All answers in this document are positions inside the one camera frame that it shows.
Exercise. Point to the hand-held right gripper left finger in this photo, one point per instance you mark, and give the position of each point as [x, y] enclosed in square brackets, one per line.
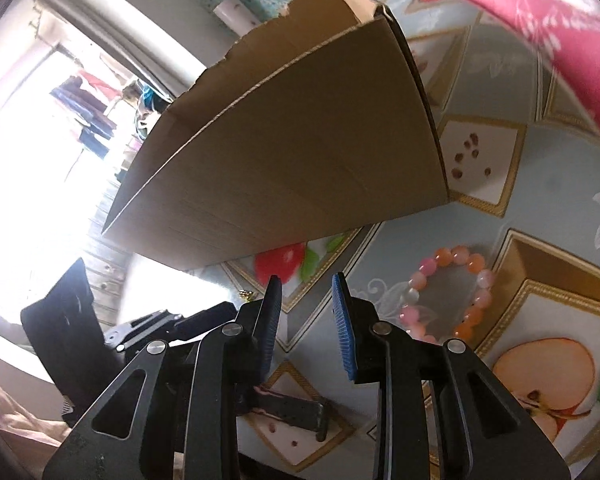
[269, 325]

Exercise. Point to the gold crown hair comb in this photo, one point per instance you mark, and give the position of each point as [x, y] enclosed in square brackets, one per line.
[245, 293]

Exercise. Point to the person's left forearm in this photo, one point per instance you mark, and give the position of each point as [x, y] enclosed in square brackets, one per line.
[15, 410]

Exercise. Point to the pile of colourful clothes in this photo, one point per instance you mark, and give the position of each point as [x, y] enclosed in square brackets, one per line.
[90, 125]

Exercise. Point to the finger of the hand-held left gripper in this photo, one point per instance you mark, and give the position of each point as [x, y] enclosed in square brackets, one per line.
[205, 317]

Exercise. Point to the grey curtain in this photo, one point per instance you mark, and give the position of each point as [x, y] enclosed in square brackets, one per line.
[130, 35]

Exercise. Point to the brown cardboard box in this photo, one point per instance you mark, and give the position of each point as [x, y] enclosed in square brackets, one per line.
[280, 170]

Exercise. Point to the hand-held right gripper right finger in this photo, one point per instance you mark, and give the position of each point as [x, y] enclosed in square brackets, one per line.
[342, 330]

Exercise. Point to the pink floral blanket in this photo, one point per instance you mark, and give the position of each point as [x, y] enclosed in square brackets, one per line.
[505, 5]

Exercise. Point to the pale pink roll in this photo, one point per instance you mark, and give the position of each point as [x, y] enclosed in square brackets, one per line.
[237, 15]

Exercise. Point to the fruit print tablecloth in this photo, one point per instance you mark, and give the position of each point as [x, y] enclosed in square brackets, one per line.
[480, 195]

